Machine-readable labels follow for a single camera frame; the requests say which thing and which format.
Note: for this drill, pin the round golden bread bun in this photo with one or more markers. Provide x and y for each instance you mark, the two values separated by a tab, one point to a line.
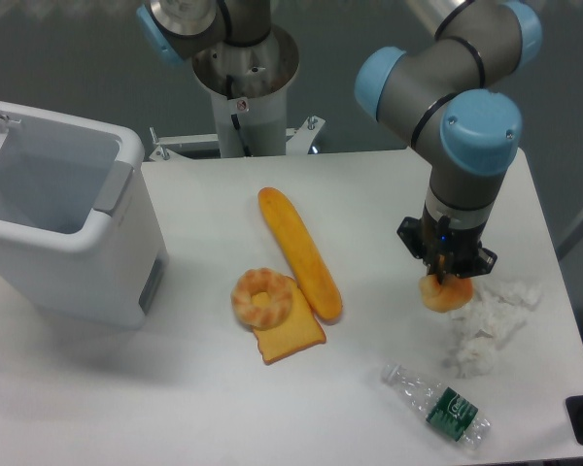
452	294

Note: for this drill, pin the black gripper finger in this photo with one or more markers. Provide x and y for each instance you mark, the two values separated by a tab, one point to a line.
440	252

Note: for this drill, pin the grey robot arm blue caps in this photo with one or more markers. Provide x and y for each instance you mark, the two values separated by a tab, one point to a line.
441	104

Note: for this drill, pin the crumpled white tissue paper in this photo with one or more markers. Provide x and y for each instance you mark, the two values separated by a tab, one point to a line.
487	323

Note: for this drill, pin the white open trash can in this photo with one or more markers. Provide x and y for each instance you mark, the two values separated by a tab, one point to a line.
78	230

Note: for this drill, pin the toast slice bread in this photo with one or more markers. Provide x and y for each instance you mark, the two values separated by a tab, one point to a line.
299	331

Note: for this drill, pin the long baguette bread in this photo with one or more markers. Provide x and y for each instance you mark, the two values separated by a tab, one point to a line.
303	256

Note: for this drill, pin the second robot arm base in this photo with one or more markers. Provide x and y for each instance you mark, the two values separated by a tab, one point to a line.
233	46

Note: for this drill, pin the ring shaped donut bread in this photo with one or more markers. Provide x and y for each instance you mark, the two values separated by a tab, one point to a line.
261	298

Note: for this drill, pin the clear plastic bottle green label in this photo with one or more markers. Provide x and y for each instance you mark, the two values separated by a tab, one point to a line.
439	405

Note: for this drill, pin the white pedestal mount with brackets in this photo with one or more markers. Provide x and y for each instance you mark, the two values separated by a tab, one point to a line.
246	127

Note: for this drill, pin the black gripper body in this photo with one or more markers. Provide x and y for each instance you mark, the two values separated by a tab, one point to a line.
467	257

